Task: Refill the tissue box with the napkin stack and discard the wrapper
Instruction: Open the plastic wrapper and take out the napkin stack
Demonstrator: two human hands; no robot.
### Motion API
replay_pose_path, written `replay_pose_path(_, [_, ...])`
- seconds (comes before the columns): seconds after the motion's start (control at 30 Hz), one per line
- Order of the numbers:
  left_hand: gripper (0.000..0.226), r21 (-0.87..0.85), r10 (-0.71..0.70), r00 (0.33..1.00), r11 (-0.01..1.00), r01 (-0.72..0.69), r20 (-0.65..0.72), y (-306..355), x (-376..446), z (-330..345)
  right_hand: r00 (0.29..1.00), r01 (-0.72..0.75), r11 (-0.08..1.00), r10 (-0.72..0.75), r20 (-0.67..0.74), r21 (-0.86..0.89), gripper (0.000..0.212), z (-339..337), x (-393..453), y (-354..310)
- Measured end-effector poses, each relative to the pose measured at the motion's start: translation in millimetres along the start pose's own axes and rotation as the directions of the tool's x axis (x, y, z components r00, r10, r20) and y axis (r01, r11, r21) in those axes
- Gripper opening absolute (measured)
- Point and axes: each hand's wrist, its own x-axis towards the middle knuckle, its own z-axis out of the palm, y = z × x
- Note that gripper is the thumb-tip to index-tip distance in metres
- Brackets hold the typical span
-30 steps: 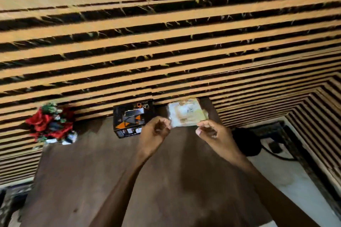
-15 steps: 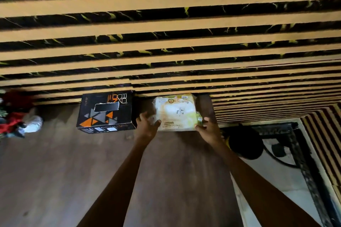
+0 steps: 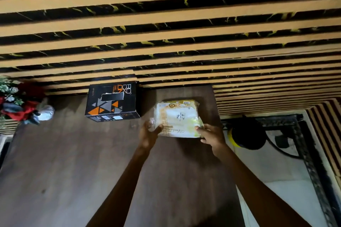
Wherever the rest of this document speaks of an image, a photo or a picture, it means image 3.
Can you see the person's right hand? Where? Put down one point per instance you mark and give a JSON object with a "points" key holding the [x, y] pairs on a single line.
{"points": [[214, 137]]}

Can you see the black box with orange triangles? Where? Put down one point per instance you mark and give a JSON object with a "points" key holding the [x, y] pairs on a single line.
{"points": [[112, 101]]}

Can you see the white bread packet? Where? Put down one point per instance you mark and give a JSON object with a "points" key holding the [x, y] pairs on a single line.
{"points": [[177, 118]]}

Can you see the person's left thumb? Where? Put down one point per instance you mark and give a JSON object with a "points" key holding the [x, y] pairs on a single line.
{"points": [[157, 130]]}

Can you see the black and yellow round appliance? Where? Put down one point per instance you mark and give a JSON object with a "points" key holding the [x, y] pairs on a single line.
{"points": [[246, 133]]}

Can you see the person's right forearm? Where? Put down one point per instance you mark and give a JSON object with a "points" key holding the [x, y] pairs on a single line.
{"points": [[255, 192]]}

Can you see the person's left forearm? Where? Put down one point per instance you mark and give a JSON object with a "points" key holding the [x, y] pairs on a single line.
{"points": [[121, 189]]}

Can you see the person's right thumb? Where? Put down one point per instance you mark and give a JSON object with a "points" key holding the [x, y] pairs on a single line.
{"points": [[200, 129]]}

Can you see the person's left hand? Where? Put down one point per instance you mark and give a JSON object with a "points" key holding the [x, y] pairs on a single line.
{"points": [[146, 137]]}

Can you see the artificial flower bouquet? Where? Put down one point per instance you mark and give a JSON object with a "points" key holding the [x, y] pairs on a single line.
{"points": [[18, 101]]}

